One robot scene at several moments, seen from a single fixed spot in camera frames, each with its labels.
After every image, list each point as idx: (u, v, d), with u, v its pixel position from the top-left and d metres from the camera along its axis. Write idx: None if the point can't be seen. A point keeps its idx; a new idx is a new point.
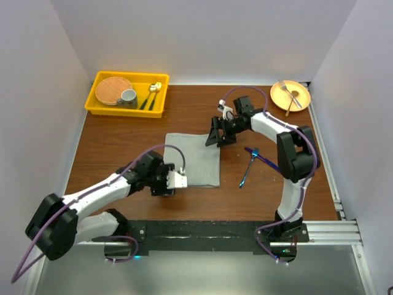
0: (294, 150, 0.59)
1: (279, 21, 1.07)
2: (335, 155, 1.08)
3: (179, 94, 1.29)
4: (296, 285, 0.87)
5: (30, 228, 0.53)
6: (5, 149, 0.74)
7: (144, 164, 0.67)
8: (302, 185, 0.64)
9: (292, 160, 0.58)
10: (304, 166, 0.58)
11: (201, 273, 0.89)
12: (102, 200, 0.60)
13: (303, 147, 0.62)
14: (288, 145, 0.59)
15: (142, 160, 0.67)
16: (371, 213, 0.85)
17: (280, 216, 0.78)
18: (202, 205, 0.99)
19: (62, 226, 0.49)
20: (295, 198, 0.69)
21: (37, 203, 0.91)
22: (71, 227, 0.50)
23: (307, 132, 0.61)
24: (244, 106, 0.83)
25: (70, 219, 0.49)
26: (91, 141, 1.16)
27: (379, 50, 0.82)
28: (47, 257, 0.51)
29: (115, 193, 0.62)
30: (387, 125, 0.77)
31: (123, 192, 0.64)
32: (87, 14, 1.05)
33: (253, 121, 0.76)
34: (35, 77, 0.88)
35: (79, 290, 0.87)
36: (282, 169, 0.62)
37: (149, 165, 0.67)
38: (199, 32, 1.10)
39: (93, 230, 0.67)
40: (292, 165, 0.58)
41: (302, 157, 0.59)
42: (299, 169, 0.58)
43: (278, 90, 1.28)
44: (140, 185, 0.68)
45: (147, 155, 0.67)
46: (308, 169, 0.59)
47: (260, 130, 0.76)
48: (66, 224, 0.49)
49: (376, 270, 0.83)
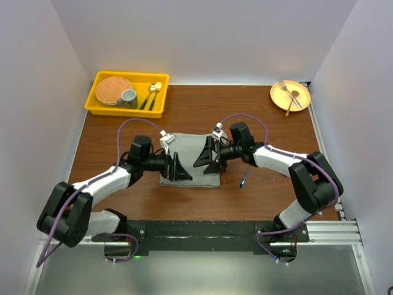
0: (312, 181, 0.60)
1: (279, 22, 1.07)
2: (335, 155, 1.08)
3: (179, 94, 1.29)
4: (296, 285, 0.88)
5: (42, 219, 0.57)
6: (6, 150, 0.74)
7: (134, 153, 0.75)
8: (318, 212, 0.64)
9: (313, 193, 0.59)
10: (325, 196, 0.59)
11: (201, 273, 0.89)
12: (109, 186, 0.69)
13: (318, 174, 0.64)
14: (304, 177, 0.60)
15: (132, 150, 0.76)
16: (371, 213, 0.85)
17: (285, 225, 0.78)
18: (202, 206, 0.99)
19: (80, 208, 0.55)
20: (304, 215, 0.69)
21: (37, 203, 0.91)
22: (88, 206, 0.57)
23: (319, 159, 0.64)
24: (244, 137, 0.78)
25: (85, 201, 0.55)
26: (91, 141, 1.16)
27: (379, 50, 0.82)
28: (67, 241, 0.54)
29: (119, 182, 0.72)
30: (387, 125, 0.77)
31: (123, 182, 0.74)
32: (87, 14, 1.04)
33: (256, 157, 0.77)
34: (34, 78, 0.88)
35: (79, 290, 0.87)
36: (303, 201, 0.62)
37: (139, 152, 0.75)
38: (199, 32, 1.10)
39: (100, 222, 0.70)
40: (315, 196, 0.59)
41: (321, 187, 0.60)
42: (320, 200, 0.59)
43: (278, 90, 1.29)
44: (138, 175, 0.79)
45: (133, 144, 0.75)
46: (330, 198, 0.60)
47: (266, 165, 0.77)
48: (83, 203, 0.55)
49: (376, 270, 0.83)
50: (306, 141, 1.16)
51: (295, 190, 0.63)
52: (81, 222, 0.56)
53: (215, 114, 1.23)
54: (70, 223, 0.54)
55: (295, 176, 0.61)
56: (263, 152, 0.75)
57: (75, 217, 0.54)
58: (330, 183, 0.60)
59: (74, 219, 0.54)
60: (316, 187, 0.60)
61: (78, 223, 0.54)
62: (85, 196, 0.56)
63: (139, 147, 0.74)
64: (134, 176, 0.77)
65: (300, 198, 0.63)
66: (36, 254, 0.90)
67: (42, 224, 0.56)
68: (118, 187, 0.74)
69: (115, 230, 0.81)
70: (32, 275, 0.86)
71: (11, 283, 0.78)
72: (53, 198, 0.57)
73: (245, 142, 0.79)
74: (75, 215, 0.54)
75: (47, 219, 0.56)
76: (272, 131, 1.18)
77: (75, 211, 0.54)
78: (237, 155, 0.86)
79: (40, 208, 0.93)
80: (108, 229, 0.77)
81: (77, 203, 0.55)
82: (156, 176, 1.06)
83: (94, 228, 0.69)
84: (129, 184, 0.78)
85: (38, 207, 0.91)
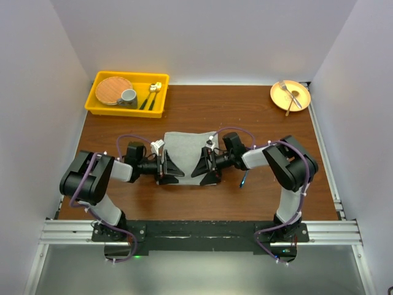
0: (282, 159, 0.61)
1: (279, 22, 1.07)
2: (335, 155, 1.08)
3: (179, 94, 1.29)
4: (296, 285, 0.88)
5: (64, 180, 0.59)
6: (6, 150, 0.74)
7: (131, 155, 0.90)
8: (302, 192, 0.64)
9: (284, 169, 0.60)
10: (300, 173, 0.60)
11: (201, 273, 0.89)
12: (118, 169, 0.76)
13: (293, 155, 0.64)
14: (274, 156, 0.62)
15: (128, 153, 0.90)
16: (370, 214, 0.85)
17: (281, 219, 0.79)
18: (202, 205, 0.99)
19: (105, 165, 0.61)
20: (295, 204, 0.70)
21: (37, 203, 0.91)
22: (110, 167, 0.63)
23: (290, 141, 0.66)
24: (235, 145, 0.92)
25: (110, 159, 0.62)
26: (91, 141, 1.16)
27: (379, 50, 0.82)
28: (91, 196, 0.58)
29: (124, 170, 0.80)
30: (387, 125, 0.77)
31: (127, 175, 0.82)
32: (86, 14, 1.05)
33: (245, 158, 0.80)
34: (34, 78, 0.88)
35: (79, 289, 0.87)
36: (281, 181, 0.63)
37: (134, 154, 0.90)
38: (199, 32, 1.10)
39: (106, 206, 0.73)
40: (287, 173, 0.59)
41: (296, 165, 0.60)
42: (296, 176, 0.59)
43: (278, 90, 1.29)
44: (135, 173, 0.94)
45: (130, 147, 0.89)
46: (303, 174, 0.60)
47: (253, 163, 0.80)
48: (108, 162, 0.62)
49: (376, 270, 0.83)
50: (306, 141, 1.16)
51: (273, 173, 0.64)
52: (105, 180, 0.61)
53: (215, 114, 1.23)
54: (96, 178, 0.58)
55: (269, 157, 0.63)
56: (249, 151, 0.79)
57: (102, 171, 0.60)
58: (302, 160, 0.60)
59: (101, 173, 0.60)
60: (290, 163, 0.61)
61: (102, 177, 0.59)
62: (108, 157, 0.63)
63: (135, 149, 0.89)
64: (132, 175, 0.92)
65: (279, 179, 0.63)
66: (36, 254, 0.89)
67: (64, 184, 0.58)
68: (122, 177, 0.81)
69: (117, 224, 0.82)
70: (32, 275, 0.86)
71: (11, 283, 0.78)
72: (77, 161, 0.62)
73: (236, 149, 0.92)
74: (104, 169, 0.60)
75: (70, 177, 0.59)
76: (272, 131, 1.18)
77: (101, 166, 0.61)
78: (232, 162, 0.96)
79: (40, 208, 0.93)
80: (111, 220, 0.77)
81: (101, 161, 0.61)
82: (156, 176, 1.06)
83: (102, 211, 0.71)
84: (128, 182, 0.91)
85: (38, 207, 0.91)
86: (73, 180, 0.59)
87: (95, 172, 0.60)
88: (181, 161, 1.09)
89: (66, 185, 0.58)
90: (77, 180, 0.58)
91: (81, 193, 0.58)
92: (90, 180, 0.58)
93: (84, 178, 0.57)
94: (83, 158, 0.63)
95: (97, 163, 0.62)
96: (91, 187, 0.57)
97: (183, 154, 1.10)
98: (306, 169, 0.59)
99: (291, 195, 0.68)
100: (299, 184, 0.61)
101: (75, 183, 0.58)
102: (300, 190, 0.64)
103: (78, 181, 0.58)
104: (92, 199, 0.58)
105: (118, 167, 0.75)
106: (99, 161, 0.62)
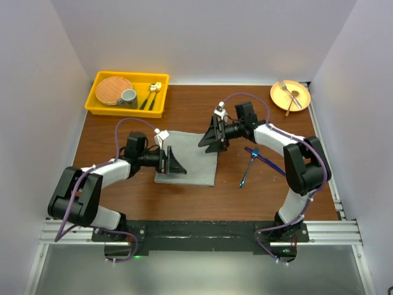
0: (303, 162, 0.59)
1: (279, 22, 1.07)
2: (335, 155, 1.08)
3: (179, 94, 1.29)
4: (296, 285, 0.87)
5: (52, 206, 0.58)
6: (5, 150, 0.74)
7: (131, 147, 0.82)
8: (309, 197, 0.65)
9: (302, 174, 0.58)
10: (313, 180, 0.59)
11: (201, 273, 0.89)
12: (114, 173, 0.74)
13: (311, 158, 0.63)
14: (296, 158, 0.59)
15: (128, 145, 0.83)
16: (370, 213, 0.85)
17: (283, 220, 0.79)
18: (202, 205, 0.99)
19: (92, 185, 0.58)
20: (299, 208, 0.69)
21: (37, 203, 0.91)
22: (99, 185, 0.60)
23: (314, 142, 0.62)
24: (247, 115, 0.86)
25: (97, 179, 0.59)
26: (91, 141, 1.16)
27: (378, 50, 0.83)
28: (81, 221, 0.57)
29: (121, 171, 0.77)
30: (387, 126, 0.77)
31: (125, 172, 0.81)
32: (86, 15, 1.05)
33: (257, 134, 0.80)
34: (34, 78, 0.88)
35: (79, 289, 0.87)
36: (292, 182, 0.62)
37: (135, 147, 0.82)
38: (198, 32, 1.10)
39: (104, 212, 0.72)
40: (303, 177, 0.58)
41: (311, 171, 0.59)
42: (307, 183, 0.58)
43: (278, 90, 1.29)
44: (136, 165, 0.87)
45: (130, 138, 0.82)
46: (315, 182, 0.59)
47: (264, 142, 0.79)
48: (96, 182, 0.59)
49: (375, 270, 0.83)
50: None
51: (286, 172, 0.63)
52: (94, 201, 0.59)
53: None
54: (84, 203, 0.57)
55: (288, 157, 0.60)
56: (264, 128, 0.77)
57: (89, 194, 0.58)
58: (319, 167, 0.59)
59: (89, 196, 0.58)
60: (306, 168, 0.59)
61: (89, 201, 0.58)
62: (96, 175, 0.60)
63: (136, 140, 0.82)
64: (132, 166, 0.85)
65: (290, 179, 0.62)
66: (35, 254, 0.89)
67: (53, 208, 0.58)
68: (120, 177, 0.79)
69: (117, 227, 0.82)
70: (32, 276, 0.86)
71: (12, 284, 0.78)
72: (64, 181, 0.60)
73: (247, 118, 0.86)
74: (90, 192, 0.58)
75: (59, 200, 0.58)
76: None
77: (89, 188, 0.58)
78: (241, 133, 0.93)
79: (40, 208, 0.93)
80: (110, 225, 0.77)
81: (88, 182, 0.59)
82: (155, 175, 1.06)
83: (101, 219, 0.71)
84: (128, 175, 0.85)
85: (38, 207, 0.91)
86: (61, 205, 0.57)
87: (83, 194, 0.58)
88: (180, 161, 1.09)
89: (54, 209, 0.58)
90: (65, 203, 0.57)
91: (70, 217, 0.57)
92: (78, 205, 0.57)
93: (70, 203, 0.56)
94: (69, 177, 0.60)
95: (86, 182, 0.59)
96: (80, 211, 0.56)
97: (182, 153, 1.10)
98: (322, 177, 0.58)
99: (298, 199, 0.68)
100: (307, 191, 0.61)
101: (63, 207, 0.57)
102: (307, 195, 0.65)
103: (66, 205, 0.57)
104: (82, 223, 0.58)
105: (113, 172, 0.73)
106: (86, 181, 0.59)
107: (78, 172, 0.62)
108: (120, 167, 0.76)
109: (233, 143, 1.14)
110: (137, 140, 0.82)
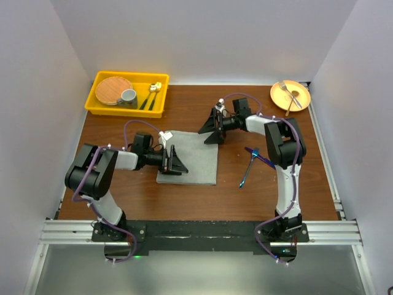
0: (279, 137, 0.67)
1: (279, 21, 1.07)
2: (335, 155, 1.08)
3: (179, 94, 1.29)
4: (296, 286, 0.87)
5: (69, 176, 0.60)
6: (5, 150, 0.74)
7: (138, 144, 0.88)
8: (293, 173, 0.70)
9: (279, 146, 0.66)
10: (289, 153, 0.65)
11: (201, 273, 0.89)
12: (124, 158, 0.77)
13: (290, 136, 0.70)
14: (274, 133, 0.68)
15: (135, 142, 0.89)
16: (370, 213, 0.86)
17: (277, 211, 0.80)
18: (202, 205, 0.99)
19: (108, 158, 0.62)
20: (290, 190, 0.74)
21: (37, 203, 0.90)
22: (113, 160, 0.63)
23: (291, 121, 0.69)
24: (242, 108, 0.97)
25: (113, 153, 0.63)
26: (91, 141, 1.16)
27: (378, 50, 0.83)
28: (96, 191, 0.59)
29: (129, 160, 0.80)
30: (387, 126, 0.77)
31: (132, 165, 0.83)
32: (86, 15, 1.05)
33: (248, 122, 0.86)
34: (34, 78, 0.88)
35: (79, 290, 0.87)
36: (272, 156, 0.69)
37: (142, 144, 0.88)
38: (199, 32, 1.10)
39: (108, 203, 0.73)
40: (279, 149, 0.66)
41: (287, 145, 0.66)
42: (284, 155, 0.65)
43: (278, 90, 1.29)
44: (142, 162, 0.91)
45: (137, 136, 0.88)
46: (292, 154, 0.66)
47: (254, 129, 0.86)
48: (112, 156, 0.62)
49: (375, 270, 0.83)
50: (306, 141, 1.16)
51: (268, 150, 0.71)
52: (109, 174, 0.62)
53: None
54: (100, 173, 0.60)
55: (268, 133, 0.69)
56: (252, 116, 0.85)
57: (105, 166, 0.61)
58: (295, 142, 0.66)
59: (105, 168, 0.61)
60: (283, 142, 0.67)
61: (105, 172, 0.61)
62: (112, 150, 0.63)
63: (142, 137, 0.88)
64: (139, 162, 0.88)
65: (271, 154, 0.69)
66: (35, 254, 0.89)
67: (70, 177, 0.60)
68: (127, 166, 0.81)
69: (118, 224, 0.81)
70: (32, 276, 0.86)
71: (11, 284, 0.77)
72: (81, 155, 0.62)
73: (242, 111, 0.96)
74: (106, 164, 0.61)
75: (75, 171, 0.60)
76: None
77: (105, 161, 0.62)
78: (237, 125, 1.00)
79: (40, 208, 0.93)
80: (111, 220, 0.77)
81: (105, 155, 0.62)
82: (157, 175, 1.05)
83: (104, 208, 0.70)
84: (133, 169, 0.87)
85: (38, 207, 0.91)
86: (77, 176, 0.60)
87: (99, 166, 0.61)
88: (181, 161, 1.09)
89: (70, 180, 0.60)
90: (81, 174, 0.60)
91: (85, 187, 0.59)
92: (94, 175, 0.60)
93: (88, 173, 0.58)
94: (86, 151, 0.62)
95: (102, 157, 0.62)
96: (95, 181, 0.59)
97: (183, 153, 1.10)
98: (296, 148, 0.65)
99: (283, 178, 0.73)
100: (287, 163, 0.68)
101: (79, 177, 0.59)
102: (291, 171, 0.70)
103: (82, 176, 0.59)
104: (96, 193, 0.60)
105: (123, 157, 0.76)
106: (104, 155, 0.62)
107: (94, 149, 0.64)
108: (129, 155, 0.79)
109: (233, 143, 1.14)
110: (143, 137, 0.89)
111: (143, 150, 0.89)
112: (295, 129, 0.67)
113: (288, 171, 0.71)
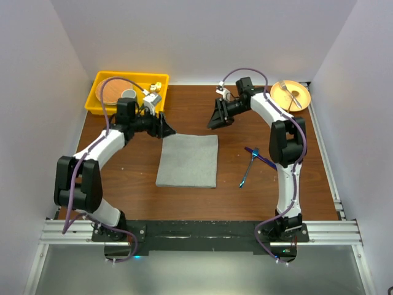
0: (285, 138, 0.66)
1: (279, 21, 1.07)
2: (335, 155, 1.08)
3: (179, 95, 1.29)
4: (296, 286, 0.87)
5: (58, 198, 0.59)
6: (5, 150, 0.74)
7: (122, 114, 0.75)
8: (293, 172, 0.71)
9: (282, 149, 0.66)
10: (291, 155, 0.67)
11: (201, 273, 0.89)
12: (108, 150, 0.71)
13: (294, 134, 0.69)
14: (280, 134, 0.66)
15: (118, 112, 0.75)
16: (370, 213, 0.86)
17: (277, 211, 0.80)
18: (202, 205, 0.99)
19: (90, 173, 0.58)
20: (290, 189, 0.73)
21: (37, 203, 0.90)
22: (97, 171, 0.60)
23: (300, 123, 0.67)
24: (245, 85, 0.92)
25: (94, 165, 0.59)
26: (91, 141, 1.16)
27: (379, 50, 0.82)
28: (89, 208, 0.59)
29: (116, 143, 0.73)
30: (387, 126, 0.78)
31: (120, 142, 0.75)
32: (86, 14, 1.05)
33: (253, 100, 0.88)
34: (34, 78, 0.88)
35: (79, 290, 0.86)
36: (273, 153, 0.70)
37: (127, 113, 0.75)
38: (199, 32, 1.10)
39: (105, 209, 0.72)
40: (283, 153, 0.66)
41: (291, 148, 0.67)
42: (287, 157, 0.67)
43: (278, 90, 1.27)
44: (131, 133, 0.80)
45: (120, 104, 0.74)
46: (294, 157, 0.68)
47: (256, 109, 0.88)
48: (92, 170, 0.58)
49: (376, 270, 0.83)
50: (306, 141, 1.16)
51: (269, 145, 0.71)
52: (96, 185, 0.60)
53: None
54: (87, 193, 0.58)
55: (274, 133, 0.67)
56: (259, 98, 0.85)
57: (89, 182, 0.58)
58: (299, 145, 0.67)
59: (89, 184, 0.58)
60: (287, 145, 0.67)
61: (92, 188, 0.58)
62: (91, 161, 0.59)
63: (125, 105, 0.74)
64: (128, 134, 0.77)
65: (272, 150, 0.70)
66: (35, 254, 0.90)
67: (58, 198, 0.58)
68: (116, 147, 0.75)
69: (117, 225, 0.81)
70: (32, 275, 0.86)
71: (11, 284, 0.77)
72: (60, 173, 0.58)
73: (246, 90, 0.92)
74: (89, 179, 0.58)
75: (62, 190, 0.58)
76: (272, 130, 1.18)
77: (88, 176, 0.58)
78: (241, 109, 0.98)
79: (40, 208, 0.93)
80: (111, 222, 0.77)
81: (85, 169, 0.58)
82: (157, 176, 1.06)
83: (100, 215, 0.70)
84: (125, 144, 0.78)
85: (38, 207, 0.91)
86: (64, 195, 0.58)
87: (84, 182, 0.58)
88: (182, 162, 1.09)
89: (60, 200, 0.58)
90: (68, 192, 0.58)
91: (77, 204, 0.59)
92: (82, 192, 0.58)
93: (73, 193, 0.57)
94: (64, 168, 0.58)
95: (83, 170, 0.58)
96: (85, 200, 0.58)
97: (182, 156, 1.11)
98: (302, 150, 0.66)
99: (284, 176, 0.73)
100: (288, 163, 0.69)
101: (67, 196, 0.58)
102: (291, 169, 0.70)
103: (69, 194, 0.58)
104: (90, 209, 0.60)
105: (106, 149, 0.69)
106: (84, 169, 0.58)
107: (73, 160, 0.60)
108: (114, 142, 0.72)
109: (233, 143, 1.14)
110: (127, 105, 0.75)
111: (129, 119, 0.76)
112: (303, 130, 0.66)
113: (288, 171, 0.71)
